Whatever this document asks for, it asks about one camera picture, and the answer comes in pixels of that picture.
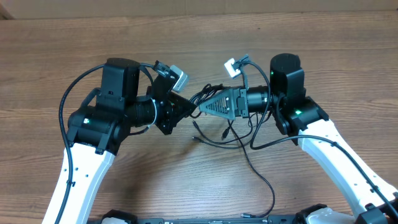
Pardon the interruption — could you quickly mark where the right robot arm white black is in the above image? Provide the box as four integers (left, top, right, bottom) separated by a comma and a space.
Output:
199, 53, 397, 223

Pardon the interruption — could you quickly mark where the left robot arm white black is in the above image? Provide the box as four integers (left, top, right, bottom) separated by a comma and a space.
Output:
43, 58, 196, 223

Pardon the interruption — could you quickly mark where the black cable bundle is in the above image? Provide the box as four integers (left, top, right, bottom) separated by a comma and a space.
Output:
188, 83, 265, 150

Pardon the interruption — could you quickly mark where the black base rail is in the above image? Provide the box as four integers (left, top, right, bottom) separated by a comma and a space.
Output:
86, 203, 398, 224

